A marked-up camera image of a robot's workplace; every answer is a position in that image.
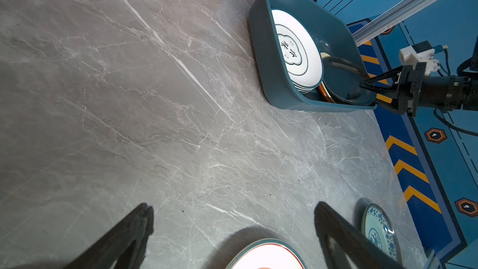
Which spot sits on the teal plastic bin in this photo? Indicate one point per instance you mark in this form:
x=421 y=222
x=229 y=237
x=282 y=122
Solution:
x=329 y=34

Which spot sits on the white plate green red rim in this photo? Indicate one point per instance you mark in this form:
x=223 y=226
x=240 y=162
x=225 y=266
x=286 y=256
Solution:
x=267 y=254

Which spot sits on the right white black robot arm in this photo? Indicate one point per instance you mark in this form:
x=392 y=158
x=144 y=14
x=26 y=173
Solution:
x=449 y=92

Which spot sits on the orange plate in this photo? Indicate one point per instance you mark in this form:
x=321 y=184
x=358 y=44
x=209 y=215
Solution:
x=325 y=93

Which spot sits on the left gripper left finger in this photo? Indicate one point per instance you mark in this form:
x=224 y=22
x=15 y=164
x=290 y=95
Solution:
x=123 y=246

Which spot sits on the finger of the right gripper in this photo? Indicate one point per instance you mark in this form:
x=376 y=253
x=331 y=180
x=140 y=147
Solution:
x=390 y=104
x=372 y=82

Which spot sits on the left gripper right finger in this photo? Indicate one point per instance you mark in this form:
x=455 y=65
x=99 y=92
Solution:
x=340 y=240

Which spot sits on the cream yellow plate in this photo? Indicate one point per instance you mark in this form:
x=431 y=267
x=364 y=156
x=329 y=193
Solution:
x=324 y=55

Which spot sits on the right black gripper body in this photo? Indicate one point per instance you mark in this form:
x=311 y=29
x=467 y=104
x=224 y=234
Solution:
x=409 y=83

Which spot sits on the green patterned plate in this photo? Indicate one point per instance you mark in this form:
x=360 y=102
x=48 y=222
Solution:
x=377 y=228

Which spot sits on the black plate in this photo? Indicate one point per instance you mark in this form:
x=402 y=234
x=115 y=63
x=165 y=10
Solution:
x=342 y=79

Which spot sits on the small white flower-logo plate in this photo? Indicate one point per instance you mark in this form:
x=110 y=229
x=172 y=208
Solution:
x=303 y=61

